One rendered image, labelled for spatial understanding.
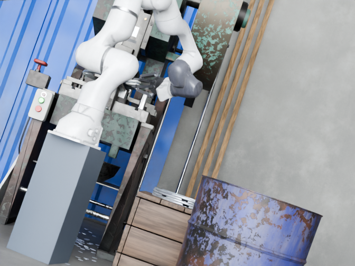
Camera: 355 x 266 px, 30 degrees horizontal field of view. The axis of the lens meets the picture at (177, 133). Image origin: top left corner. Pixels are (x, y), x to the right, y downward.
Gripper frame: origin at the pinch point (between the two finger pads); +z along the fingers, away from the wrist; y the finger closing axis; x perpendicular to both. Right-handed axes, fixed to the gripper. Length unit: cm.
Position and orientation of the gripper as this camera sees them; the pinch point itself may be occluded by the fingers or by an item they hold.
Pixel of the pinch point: (133, 82)
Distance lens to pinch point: 313.7
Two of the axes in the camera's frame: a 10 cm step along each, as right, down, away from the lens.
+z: -7.8, -1.2, 6.1
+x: -5.7, -2.4, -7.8
